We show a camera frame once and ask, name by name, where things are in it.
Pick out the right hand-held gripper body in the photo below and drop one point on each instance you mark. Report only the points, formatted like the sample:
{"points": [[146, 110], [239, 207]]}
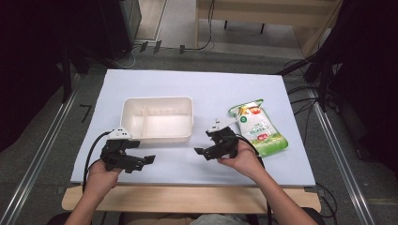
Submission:
{"points": [[223, 142]]}

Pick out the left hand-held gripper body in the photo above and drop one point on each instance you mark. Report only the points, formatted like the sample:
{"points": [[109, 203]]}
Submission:
{"points": [[115, 156]]}

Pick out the white divided plastic box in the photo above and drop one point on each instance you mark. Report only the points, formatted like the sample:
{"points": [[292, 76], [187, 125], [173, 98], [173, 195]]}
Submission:
{"points": [[156, 120]]}

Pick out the green and white snack packet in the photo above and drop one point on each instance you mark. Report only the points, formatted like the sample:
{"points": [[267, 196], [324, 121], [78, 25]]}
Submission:
{"points": [[261, 128]]}

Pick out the person's left hand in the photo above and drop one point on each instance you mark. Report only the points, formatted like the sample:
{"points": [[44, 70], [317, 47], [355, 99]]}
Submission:
{"points": [[101, 175]]}

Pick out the person's right hand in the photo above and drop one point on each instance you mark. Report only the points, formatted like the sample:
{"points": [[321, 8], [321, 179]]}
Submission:
{"points": [[245, 162]]}

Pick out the light wooden table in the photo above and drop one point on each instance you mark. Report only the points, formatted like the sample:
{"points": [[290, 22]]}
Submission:
{"points": [[187, 200]]}

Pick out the white table board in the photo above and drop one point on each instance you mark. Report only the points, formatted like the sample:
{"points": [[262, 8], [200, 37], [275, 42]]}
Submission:
{"points": [[194, 84]]}

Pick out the person's grey clothing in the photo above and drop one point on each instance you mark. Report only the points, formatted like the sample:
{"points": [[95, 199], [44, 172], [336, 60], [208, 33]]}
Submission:
{"points": [[216, 219]]}

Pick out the dark cabinet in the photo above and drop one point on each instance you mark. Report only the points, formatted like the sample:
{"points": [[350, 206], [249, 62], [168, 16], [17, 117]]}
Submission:
{"points": [[122, 28]]}

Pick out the light wooden bench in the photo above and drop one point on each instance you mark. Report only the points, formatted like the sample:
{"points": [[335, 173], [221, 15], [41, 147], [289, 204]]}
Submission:
{"points": [[269, 12]]}

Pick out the black curtain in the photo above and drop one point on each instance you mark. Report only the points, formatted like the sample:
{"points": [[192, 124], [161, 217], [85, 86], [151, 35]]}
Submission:
{"points": [[369, 78]]}

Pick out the metal floor rail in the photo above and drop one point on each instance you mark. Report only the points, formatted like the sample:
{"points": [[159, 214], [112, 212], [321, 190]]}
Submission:
{"points": [[34, 168], [341, 156]]}

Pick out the dark floor bracket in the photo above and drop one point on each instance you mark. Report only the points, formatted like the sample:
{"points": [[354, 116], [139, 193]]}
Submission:
{"points": [[157, 46], [143, 46]]}

